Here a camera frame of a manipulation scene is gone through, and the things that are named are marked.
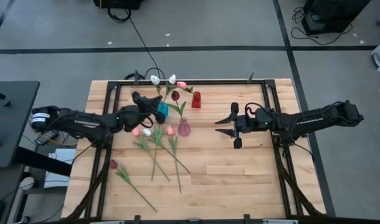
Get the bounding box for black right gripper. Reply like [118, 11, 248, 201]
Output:
[214, 102, 258, 149]

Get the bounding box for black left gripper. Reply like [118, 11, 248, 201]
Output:
[123, 91, 166, 132]

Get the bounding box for dark red artificial tulip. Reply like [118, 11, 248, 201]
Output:
[109, 159, 158, 213]
[150, 124, 166, 182]
[166, 90, 188, 122]

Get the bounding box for pink artificial tulip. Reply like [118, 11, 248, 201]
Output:
[131, 127, 171, 182]
[165, 125, 183, 194]
[176, 81, 196, 95]

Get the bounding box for teal glass vase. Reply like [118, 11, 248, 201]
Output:
[156, 101, 170, 118]

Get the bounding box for purple glass vase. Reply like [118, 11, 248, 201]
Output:
[177, 117, 192, 138]

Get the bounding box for red glass vase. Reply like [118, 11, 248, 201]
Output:
[191, 91, 202, 110]

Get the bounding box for black equipment case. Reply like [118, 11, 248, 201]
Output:
[93, 0, 145, 10]

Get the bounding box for white box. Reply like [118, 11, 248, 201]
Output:
[43, 148, 77, 190]

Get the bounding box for black power adapter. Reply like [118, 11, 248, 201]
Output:
[34, 129, 59, 146]

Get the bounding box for black desk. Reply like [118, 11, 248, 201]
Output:
[0, 80, 40, 169]

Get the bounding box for black equipment box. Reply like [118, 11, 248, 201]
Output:
[301, 0, 372, 35]

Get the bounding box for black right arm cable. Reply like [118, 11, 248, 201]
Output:
[244, 101, 273, 118]

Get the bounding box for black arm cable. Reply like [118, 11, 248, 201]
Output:
[244, 101, 273, 118]
[140, 116, 155, 129]

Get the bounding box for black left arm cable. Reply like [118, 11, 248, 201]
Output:
[140, 116, 155, 129]

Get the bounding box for black floor cable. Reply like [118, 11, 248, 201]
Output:
[106, 7, 166, 81]

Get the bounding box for yellow cable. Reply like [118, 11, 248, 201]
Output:
[40, 133, 78, 147]

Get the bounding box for black cable bundle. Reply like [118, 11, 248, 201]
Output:
[290, 6, 354, 47]

